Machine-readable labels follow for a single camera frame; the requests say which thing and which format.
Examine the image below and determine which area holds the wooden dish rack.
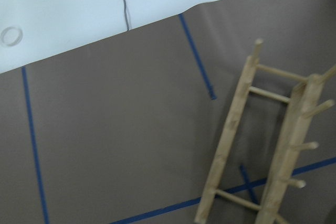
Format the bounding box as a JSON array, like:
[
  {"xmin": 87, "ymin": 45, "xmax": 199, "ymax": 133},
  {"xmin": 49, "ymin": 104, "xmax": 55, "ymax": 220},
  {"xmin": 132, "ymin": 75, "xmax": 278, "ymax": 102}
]
[{"xmin": 190, "ymin": 38, "xmax": 335, "ymax": 223}]

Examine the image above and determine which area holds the clear tape ring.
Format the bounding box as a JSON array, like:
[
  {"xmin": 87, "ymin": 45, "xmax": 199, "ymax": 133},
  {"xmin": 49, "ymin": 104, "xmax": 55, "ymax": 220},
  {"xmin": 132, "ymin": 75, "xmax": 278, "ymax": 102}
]
[{"xmin": 0, "ymin": 26, "xmax": 24, "ymax": 47}]

